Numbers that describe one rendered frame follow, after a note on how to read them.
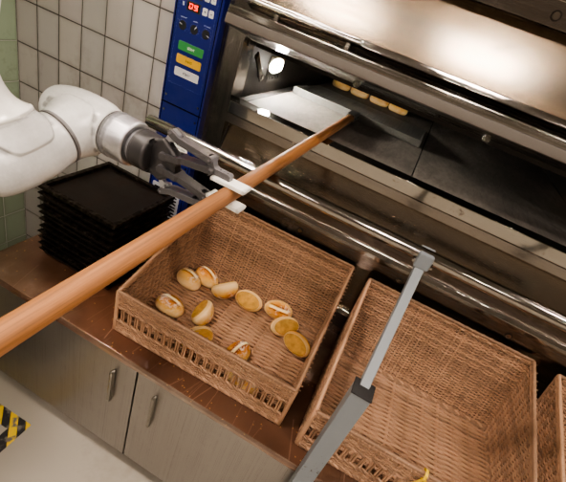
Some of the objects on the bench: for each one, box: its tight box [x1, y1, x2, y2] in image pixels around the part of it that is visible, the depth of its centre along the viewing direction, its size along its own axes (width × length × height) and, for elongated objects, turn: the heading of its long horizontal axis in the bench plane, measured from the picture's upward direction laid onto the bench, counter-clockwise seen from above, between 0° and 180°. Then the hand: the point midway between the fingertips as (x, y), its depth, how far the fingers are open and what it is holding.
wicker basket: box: [112, 208, 356, 426], centre depth 122 cm, size 49×56×28 cm
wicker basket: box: [294, 278, 539, 482], centre depth 111 cm, size 49×56×28 cm
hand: (228, 192), depth 71 cm, fingers closed on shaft, 3 cm apart
